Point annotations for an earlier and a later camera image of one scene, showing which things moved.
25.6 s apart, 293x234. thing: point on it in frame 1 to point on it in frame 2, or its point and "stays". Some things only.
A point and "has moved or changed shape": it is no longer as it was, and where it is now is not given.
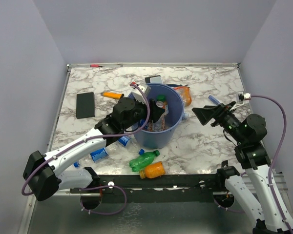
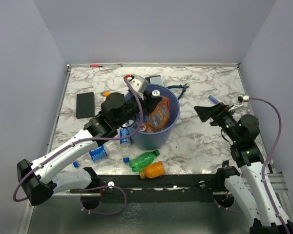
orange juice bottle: [152, 170] stays
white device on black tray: [156, 79] stays
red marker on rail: [94, 66] stays
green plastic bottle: [137, 163] stays
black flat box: [85, 106] stays
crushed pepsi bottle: [129, 143] has moved or changed shape
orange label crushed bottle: [160, 125] to [147, 127]
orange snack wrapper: [185, 93] to [160, 116]
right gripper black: [206, 113] stays
